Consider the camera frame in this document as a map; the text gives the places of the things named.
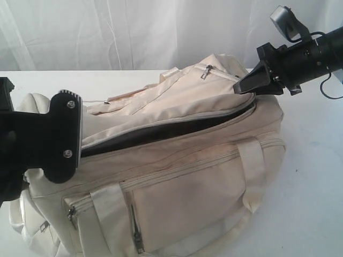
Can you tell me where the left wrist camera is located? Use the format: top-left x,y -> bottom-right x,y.
43,89 -> 83,184

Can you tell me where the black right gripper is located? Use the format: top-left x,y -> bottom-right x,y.
233,40 -> 329,95

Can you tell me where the white backdrop curtain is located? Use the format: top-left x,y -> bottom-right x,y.
1,1 -> 342,71

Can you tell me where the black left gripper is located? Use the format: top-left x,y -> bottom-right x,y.
1,77 -> 50,203

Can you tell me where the cream fabric duffel bag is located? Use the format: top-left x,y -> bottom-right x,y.
9,55 -> 286,256

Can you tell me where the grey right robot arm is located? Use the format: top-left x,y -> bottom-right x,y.
233,27 -> 342,95

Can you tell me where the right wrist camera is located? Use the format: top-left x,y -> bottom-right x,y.
270,5 -> 312,43

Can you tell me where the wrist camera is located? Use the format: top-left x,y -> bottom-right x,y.
270,5 -> 312,43
43,89 -> 83,184

